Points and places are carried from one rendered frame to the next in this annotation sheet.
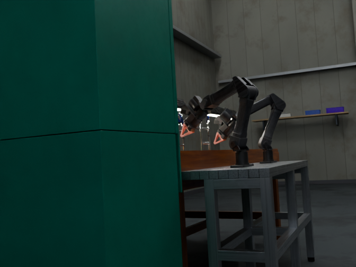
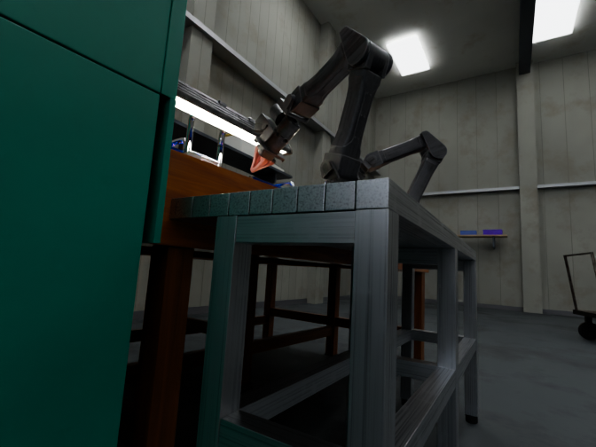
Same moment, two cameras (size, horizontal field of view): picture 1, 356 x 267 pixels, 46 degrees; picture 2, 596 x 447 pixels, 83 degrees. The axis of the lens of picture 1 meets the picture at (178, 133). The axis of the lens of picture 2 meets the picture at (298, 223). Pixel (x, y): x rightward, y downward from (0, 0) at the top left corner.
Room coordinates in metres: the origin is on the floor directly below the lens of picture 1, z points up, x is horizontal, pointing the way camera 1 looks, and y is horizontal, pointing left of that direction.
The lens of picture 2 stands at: (1.32, -0.32, 0.55)
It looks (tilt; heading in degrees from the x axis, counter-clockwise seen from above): 8 degrees up; 8
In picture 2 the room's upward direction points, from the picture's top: 3 degrees clockwise
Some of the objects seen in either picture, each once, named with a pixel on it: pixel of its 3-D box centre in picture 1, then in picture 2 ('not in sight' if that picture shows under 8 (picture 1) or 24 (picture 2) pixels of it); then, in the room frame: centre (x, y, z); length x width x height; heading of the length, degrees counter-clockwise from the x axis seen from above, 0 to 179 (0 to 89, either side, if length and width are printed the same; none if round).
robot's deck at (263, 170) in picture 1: (215, 169); (312, 240); (2.47, -0.21, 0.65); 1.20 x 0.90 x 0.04; 156
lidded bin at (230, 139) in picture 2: not in sight; (243, 150); (4.99, 0.90, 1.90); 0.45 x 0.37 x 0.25; 156
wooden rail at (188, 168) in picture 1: (232, 164); (351, 242); (2.71, -0.34, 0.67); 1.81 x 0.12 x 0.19; 152
